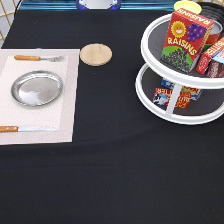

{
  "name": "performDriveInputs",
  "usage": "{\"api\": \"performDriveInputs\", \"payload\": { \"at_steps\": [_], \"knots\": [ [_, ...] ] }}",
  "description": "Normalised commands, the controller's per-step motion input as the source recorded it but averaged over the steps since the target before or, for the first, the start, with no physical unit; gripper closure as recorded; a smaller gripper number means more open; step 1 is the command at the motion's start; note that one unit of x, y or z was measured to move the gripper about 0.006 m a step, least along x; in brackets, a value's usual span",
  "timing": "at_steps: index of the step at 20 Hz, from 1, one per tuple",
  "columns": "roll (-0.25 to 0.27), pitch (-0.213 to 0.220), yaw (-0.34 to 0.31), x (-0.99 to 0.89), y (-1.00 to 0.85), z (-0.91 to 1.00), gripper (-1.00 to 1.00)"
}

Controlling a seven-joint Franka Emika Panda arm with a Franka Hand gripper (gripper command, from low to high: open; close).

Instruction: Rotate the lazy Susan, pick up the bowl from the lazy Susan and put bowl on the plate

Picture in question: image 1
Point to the dark chocolate box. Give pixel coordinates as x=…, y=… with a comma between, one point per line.
x=216, y=67

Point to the beige woven placemat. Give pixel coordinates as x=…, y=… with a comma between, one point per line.
x=58, y=114

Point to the red cow milk box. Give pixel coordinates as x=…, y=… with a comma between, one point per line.
x=162, y=97

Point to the red can upper tier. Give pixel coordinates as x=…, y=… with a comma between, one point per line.
x=213, y=33

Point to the silver metal plate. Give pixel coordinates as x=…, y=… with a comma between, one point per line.
x=37, y=88

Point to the round wooden coaster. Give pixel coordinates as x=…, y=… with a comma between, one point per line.
x=95, y=54

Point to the white two-tier lazy Susan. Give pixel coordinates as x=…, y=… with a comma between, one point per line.
x=207, y=108

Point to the red raisins box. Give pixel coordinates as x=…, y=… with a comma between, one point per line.
x=185, y=39

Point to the green yellow cheese can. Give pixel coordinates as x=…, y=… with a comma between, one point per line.
x=188, y=5

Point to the red butter box upper tier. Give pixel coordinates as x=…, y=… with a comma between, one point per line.
x=207, y=56

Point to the wooden handled fork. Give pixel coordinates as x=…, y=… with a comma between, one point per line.
x=38, y=58

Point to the wooden handled knife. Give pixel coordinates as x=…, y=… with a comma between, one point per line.
x=5, y=129

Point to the blue yellow small box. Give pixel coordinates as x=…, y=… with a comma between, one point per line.
x=195, y=92

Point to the black bowl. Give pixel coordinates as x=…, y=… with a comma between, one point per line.
x=212, y=11

